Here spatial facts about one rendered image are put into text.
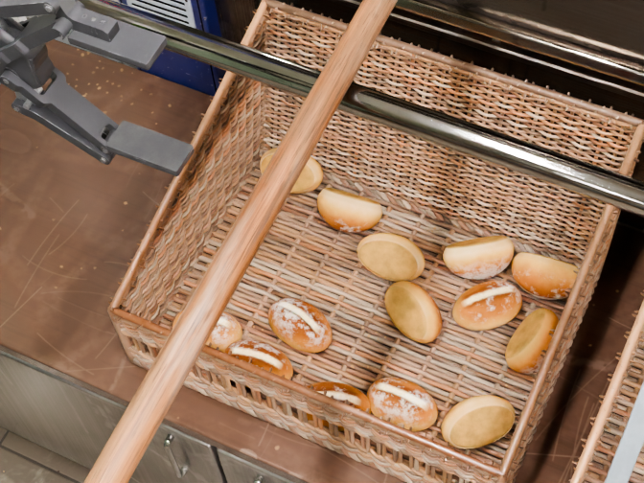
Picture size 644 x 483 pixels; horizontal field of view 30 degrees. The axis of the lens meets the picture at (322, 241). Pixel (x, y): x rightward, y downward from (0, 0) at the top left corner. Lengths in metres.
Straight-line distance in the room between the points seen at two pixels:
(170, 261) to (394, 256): 0.31
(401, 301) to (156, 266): 0.34
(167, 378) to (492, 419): 0.67
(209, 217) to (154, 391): 0.79
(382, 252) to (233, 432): 0.32
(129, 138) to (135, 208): 0.81
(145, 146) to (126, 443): 0.25
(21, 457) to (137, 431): 1.38
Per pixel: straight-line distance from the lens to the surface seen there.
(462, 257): 1.68
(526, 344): 1.61
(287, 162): 1.08
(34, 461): 2.33
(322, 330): 1.64
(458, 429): 1.56
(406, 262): 1.68
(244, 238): 1.04
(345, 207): 1.71
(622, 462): 1.19
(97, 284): 1.78
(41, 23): 0.97
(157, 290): 1.68
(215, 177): 1.73
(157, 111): 1.94
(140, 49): 0.91
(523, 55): 1.61
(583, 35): 1.51
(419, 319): 1.63
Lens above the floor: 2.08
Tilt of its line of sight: 58 degrees down
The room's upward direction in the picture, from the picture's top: 6 degrees counter-clockwise
